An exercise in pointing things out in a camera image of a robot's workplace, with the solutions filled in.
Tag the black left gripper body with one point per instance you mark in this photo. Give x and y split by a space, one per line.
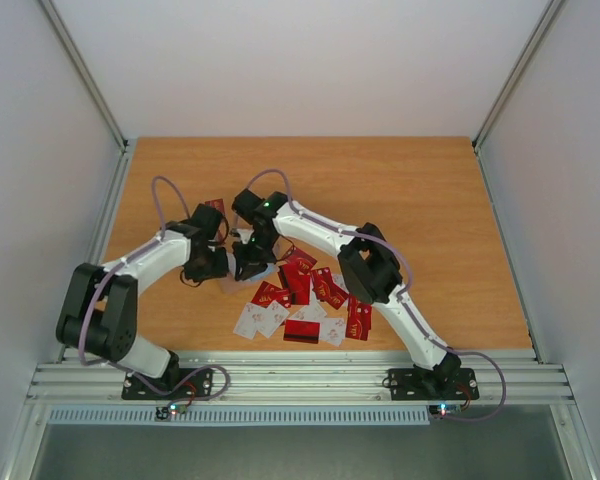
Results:
207 267

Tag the pink leather card holder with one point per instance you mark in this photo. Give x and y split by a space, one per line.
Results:
240 285

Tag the aluminium front rail frame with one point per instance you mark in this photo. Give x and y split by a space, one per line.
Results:
311 377

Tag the red VIP card top pile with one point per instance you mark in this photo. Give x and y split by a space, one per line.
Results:
297 260

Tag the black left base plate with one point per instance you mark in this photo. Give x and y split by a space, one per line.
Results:
138 387

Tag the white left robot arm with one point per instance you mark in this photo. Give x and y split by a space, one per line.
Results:
100 309

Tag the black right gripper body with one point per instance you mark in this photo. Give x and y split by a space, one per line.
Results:
250 261

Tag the red card stack right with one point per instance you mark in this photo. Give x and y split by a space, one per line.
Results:
359 317

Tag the red card far left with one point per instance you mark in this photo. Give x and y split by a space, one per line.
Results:
217 204

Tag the white card centre pile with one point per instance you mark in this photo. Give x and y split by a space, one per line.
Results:
313 312

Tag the dark red magstripe card centre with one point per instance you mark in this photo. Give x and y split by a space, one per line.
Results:
296 282

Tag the red VIP card centre right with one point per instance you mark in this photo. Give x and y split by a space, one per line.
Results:
326 289

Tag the grey slotted cable duct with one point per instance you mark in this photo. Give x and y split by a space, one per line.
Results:
240 416

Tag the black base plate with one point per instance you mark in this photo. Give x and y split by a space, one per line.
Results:
138 387
412 384

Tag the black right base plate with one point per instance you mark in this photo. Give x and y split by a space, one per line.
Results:
412 384

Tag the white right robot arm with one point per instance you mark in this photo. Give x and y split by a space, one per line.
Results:
370 269

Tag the red VIP card left pile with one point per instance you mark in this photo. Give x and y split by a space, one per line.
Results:
267 293

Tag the red vip card pile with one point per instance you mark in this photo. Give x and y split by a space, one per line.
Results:
297 260
267 293

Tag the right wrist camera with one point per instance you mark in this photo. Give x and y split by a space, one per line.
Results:
242 234

